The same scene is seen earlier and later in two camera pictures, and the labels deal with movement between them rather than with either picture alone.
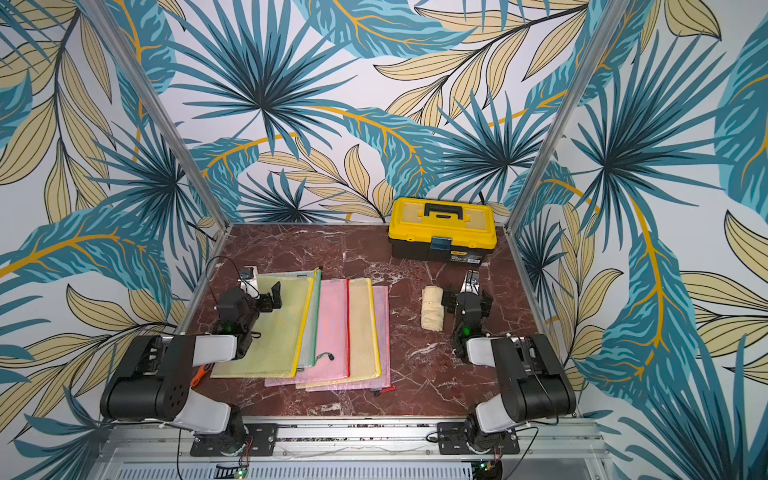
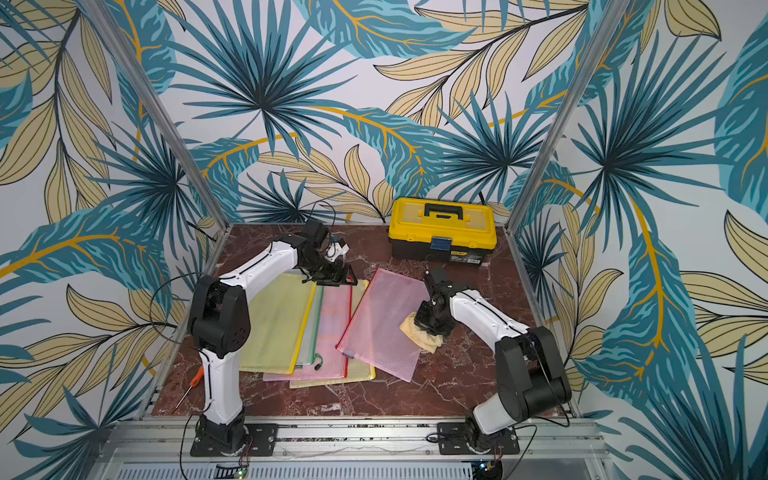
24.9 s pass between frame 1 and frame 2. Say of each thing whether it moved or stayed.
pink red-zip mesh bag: stayed
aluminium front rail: stayed
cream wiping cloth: moved
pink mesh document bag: moved
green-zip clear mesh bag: stayed
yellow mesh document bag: stayed
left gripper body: moved
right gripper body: moved
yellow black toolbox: stayed
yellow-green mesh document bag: stayed
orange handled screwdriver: stayed
